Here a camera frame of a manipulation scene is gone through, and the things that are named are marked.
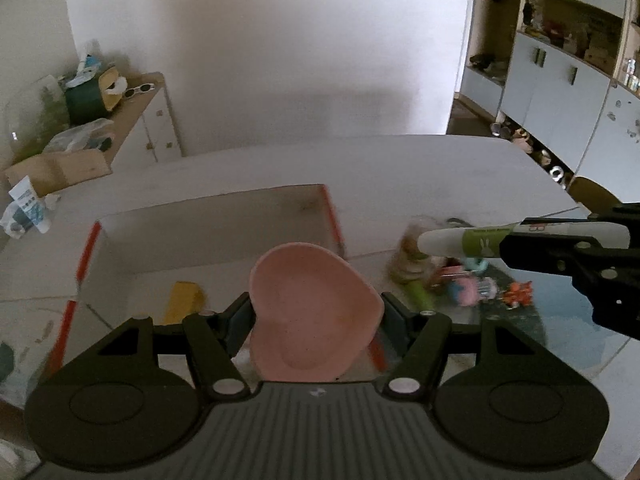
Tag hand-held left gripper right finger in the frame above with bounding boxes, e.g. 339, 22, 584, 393
379, 291, 546, 402

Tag dark green box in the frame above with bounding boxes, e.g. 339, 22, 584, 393
64, 84, 109, 127

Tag white cardboard box red edges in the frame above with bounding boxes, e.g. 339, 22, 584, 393
47, 184, 388, 392

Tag white tube with blue print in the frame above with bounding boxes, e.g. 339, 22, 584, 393
7, 176, 54, 234

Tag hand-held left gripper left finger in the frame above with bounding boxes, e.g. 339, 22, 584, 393
99, 291, 254, 402

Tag yellow rectangular box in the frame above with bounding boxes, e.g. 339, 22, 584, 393
162, 281, 206, 326

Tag pink heart-shaped bowl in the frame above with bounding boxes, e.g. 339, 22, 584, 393
248, 242, 385, 382

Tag crumpled plastic wrapper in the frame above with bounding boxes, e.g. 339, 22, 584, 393
0, 200, 32, 242

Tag light green tube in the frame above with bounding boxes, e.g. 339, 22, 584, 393
409, 281, 434, 312

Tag clear glass jar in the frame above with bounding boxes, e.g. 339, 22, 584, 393
392, 216, 443, 286

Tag orange toy figure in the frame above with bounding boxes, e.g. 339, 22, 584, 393
502, 281, 534, 307

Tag yellow tissue box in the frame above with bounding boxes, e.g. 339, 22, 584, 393
97, 66, 127, 112

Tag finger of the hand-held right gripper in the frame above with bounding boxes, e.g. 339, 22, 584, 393
520, 204, 640, 227
500, 230, 640, 342

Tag clear plastic bag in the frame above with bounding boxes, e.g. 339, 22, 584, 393
42, 118, 117, 154

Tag white wooden sideboard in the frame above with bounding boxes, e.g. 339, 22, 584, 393
106, 72, 184, 167

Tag white tube with green label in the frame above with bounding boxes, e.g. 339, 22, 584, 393
417, 224, 632, 261

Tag brown cardboard box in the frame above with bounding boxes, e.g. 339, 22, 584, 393
4, 147, 112, 197

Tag white wall cabinet with shelves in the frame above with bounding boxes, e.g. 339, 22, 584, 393
459, 0, 640, 192

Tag pale fish pattern mat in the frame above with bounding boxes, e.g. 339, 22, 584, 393
0, 305, 67, 411

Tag pink toy figure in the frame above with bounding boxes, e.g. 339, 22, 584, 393
451, 279, 484, 307

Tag round glass vase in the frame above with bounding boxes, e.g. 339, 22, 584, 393
4, 74, 68, 161

